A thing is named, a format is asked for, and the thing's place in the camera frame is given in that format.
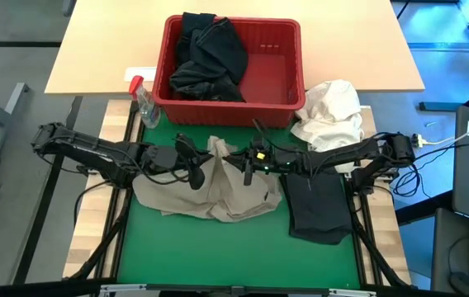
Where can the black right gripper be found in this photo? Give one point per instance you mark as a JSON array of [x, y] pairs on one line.
[[267, 158]]

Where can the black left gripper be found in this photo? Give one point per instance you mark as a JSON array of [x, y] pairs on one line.
[[166, 156]]

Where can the beige garment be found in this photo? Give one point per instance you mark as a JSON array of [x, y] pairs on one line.
[[226, 194]]

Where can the dark navy garment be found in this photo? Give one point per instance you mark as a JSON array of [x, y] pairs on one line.
[[317, 206]]

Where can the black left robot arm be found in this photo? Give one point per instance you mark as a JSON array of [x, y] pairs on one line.
[[90, 150]]

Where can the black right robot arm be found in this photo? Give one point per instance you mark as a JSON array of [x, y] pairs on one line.
[[342, 154]]

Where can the red plastic laundry bin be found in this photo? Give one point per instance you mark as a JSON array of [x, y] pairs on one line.
[[267, 82]]

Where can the clear spray bottle red trigger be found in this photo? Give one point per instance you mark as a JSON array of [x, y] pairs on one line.
[[145, 105]]

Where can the white crumpled garment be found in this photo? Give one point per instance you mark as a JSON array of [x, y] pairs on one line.
[[329, 111]]

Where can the beige wooden desk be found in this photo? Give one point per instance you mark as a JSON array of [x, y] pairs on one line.
[[362, 49]]

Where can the black computer mouse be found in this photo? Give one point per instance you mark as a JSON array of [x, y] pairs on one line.
[[463, 284]]

